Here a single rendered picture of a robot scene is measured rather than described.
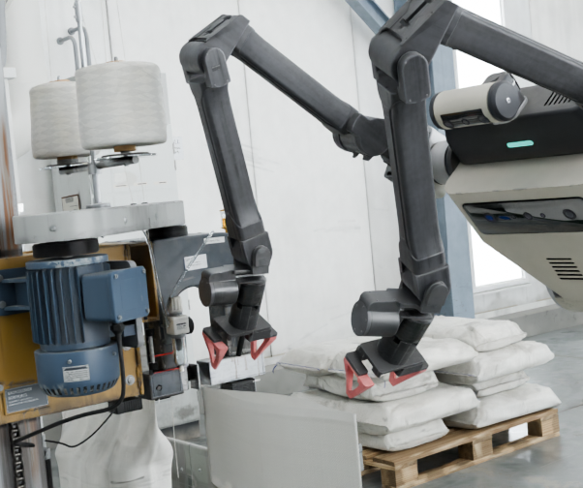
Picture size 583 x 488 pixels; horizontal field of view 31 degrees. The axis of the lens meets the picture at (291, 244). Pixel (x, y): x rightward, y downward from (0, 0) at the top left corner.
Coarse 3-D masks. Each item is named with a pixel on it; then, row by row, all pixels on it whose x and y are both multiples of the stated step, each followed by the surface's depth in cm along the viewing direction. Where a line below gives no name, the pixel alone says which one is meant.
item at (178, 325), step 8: (176, 296) 217; (176, 304) 216; (176, 312) 216; (176, 320) 215; (184, 320) 216; (168, 328) 217; (176, 328) 215; (184, 328) 216; (168, 336) 218; (176, 336) 216; (184, 336) 216
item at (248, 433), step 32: (224, 416) 214; (256, 416) 200; (288, 416) 194; (320, 416) 189; (352, 416) 183; (224, 448) 216; (256, 448) 201; (288, 448) 194; (320, 448) 189; (352, 448) 184; (224, 480) 218; (256, 480) 203; (288, 480) 195; (320, 480) 190; (352, 480) 185
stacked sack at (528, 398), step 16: (528, 384) 555; (480, 400) 532; (496, 400) 529; (512, 400) 532; (528, 400) 535; (544, 400) 542; (448, 416) 531; (464, 416) 523; (480, 416) 517; (496, 416) 521; (512, 416) 529
